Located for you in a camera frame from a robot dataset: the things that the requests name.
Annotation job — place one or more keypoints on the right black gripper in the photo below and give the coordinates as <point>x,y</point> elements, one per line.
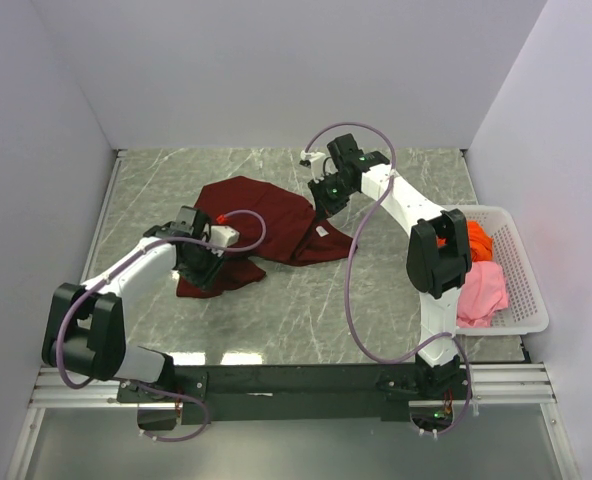
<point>325,208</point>

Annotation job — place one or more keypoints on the orange t shirt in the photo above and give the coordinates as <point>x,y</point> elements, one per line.
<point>481,245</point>

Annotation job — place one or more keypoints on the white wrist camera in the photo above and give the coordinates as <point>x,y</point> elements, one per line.
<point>319,164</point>
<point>223,236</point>

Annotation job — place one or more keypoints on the black base beam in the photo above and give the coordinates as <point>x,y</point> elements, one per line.
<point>223,393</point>

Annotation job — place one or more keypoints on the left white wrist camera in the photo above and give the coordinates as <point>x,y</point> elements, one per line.
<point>223,236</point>

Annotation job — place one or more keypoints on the white plastic basket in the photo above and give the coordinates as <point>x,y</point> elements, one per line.
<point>526,313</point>

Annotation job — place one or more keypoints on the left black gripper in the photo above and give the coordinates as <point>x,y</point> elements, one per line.
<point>203,279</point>

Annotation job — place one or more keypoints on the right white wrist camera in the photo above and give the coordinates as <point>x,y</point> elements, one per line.
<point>319,164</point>

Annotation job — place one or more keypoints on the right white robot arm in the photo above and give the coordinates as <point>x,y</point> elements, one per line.
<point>438,253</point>

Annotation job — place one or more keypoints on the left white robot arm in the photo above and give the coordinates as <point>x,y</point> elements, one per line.
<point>85,337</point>

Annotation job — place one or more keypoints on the pink t shirt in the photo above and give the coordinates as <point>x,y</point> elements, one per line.
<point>483,294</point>

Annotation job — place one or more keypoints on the dark red t shirt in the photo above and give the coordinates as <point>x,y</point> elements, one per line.
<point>287,223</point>

